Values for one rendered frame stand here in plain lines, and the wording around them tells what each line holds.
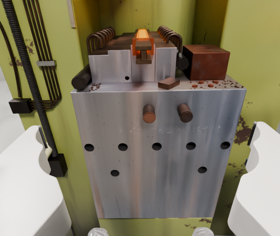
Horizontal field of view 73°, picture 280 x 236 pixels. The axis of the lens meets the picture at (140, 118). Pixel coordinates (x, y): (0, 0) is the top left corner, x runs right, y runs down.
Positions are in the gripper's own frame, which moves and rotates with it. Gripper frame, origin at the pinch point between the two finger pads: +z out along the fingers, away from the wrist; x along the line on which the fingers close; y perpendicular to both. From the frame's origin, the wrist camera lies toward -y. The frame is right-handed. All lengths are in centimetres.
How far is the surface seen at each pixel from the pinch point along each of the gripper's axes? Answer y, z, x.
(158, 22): -2, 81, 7
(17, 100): 18, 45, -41
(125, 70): 5.6, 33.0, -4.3
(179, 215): 52, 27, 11
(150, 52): 1.4, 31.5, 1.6
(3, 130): 100, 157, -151
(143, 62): 1.4, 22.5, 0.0
